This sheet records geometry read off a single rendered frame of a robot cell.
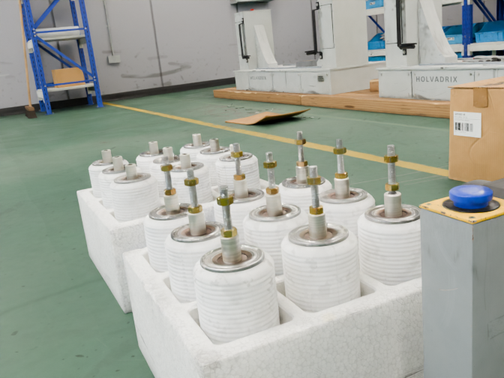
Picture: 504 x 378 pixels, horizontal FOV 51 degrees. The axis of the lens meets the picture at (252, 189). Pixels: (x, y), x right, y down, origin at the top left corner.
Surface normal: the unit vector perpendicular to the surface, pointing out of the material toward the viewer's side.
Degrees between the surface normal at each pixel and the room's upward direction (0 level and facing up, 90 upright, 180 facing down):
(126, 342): 0
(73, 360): 0
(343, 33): 90
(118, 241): 90
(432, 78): 90
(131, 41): 90
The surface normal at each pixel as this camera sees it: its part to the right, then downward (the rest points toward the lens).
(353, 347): 0.43, 0.19
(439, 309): -0.90, 0.20
